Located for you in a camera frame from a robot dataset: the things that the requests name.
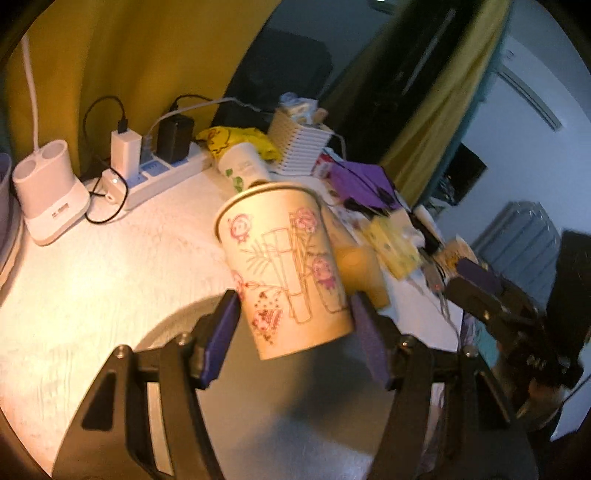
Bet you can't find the paper cup with red drawings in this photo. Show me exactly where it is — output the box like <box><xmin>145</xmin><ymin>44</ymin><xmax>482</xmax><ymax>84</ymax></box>
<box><xmin>214</xmin><ymin>182</ymin><xmax>353</xmax><ymax>360</ymax></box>

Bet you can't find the white cup with green print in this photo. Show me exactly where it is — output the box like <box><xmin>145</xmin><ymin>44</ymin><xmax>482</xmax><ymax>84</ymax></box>
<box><xmin>217</xmin><ymin>142</ymin><xmax>271</xmax><ymax>193</ymax></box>

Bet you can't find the yellow tissue box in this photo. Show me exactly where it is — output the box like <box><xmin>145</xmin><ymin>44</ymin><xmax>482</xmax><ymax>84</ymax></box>
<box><xmin>362</xmin><ymin>216</ymin><xmax>423</xmax><ymax>280</ymax></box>

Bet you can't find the round grey placemat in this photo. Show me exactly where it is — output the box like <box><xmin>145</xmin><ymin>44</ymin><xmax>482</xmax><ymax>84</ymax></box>
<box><xmin>133</xmin><ymin>294</ymin><xmax>445</xmax><ymax>480</ymax></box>

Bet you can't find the right yellow curtain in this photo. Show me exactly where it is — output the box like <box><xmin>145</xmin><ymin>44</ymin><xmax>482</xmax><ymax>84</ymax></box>
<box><xmin>381</xmin><ymin>1</ymin><xmax>512</xmax><ymax>205</ymax></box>

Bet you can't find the yellow curtain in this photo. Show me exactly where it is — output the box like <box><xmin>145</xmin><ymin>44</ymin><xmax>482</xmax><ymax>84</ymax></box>
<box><xmin>381</xmin><ymin>1</ymin><xmax>512</xmax><ymax>205</ymax></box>
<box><xmin>1</xmin><ymin>1</ymin><xmax>276</xmax><ymax>178</ymax></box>

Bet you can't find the purple cloth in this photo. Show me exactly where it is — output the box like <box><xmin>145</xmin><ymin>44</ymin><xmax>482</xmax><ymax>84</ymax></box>
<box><xmin>329</xmin><ymin>161</ymin><xmax>403</xmax><ymax>212</ymax></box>

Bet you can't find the white plate under bowl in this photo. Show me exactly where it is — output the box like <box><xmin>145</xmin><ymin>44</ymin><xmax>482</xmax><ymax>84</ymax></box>
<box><xmin>1</xmin><ymin>195</ymin><xmax>24</xmax><ymax>286</ymax></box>

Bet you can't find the white slatted storage basket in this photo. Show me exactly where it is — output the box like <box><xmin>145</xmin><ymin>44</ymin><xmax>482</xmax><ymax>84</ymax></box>
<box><xmin>267</xmin><ymin>110</ymin><xmax>334</xmax><ymax>176</ymax></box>

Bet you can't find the white desk lamp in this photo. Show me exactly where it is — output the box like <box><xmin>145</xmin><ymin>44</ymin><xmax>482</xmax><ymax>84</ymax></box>
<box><xmin>12</xmin><ymin>36</ymin><xmax>90</xmax><ymax>246</ymax></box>

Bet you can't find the white power strip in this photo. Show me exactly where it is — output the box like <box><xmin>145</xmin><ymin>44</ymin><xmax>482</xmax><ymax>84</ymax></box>
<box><xmin>98</xmin><ymin>142</ymin><xmax>212</xmax><ymax>211</ymax></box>

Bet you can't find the white usb charger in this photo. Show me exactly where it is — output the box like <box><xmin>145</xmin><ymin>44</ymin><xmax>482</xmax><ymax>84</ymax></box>
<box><xmin>110</xmin><ymin>129</ymin><xmax>142</xmax><ymax>181</ymax></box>

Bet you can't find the purple bowl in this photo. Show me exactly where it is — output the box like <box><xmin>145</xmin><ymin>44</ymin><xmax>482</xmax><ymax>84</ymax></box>
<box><xmin>0</xmin><ymin>153</ymin><xmax>12</xmax><ymax>245</ymax></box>

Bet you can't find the yellow snack bag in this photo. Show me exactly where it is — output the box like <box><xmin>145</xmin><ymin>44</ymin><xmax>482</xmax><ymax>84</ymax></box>
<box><xmin>195</xmin><ymin>126</ymin><xmax>281</xmax><ymax>162</ymax></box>

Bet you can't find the black power adapter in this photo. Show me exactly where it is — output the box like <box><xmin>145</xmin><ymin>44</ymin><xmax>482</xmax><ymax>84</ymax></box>
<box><xmin>156</xmin><ymin>114</ymin><xmax>194</xmax><ymax>164</ymax></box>

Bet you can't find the white grey cable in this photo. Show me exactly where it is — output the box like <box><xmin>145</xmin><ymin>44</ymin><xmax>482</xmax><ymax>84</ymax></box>
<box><xmin>146</xmin><ymin>96</ymin><xmax>264</xmax><ymax>139</ymax></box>

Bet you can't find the black usb cable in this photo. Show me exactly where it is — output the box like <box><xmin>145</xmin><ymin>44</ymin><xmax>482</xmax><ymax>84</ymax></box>
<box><xmin>82</xmin><ymin>95</ymin><xmax>130</xmax><ymax>226</ymax></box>

